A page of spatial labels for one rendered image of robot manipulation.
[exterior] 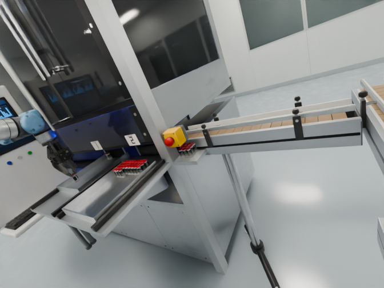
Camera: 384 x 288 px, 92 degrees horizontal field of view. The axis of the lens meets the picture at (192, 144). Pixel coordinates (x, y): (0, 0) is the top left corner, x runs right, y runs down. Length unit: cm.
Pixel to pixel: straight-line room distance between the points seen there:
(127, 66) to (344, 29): 477
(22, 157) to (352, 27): 534
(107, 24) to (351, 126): 87
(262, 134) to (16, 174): 147
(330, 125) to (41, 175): 166
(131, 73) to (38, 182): 112
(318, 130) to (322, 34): 450
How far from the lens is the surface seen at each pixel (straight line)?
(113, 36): 83
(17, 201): 163
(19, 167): 163
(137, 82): 81
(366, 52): 533
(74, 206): 99
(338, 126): 74
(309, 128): 74
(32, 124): 93
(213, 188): 121
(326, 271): 145
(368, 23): 526
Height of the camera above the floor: 124
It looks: 22 degrees down
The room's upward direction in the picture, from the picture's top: 22 degrees counter-clockwise
